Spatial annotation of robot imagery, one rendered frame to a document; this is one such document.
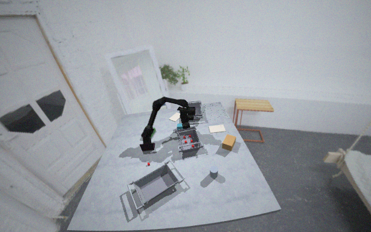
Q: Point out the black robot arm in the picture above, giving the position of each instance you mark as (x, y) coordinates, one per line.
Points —
(189, 111)

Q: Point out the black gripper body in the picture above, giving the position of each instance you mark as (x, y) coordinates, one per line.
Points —
(185, 123)

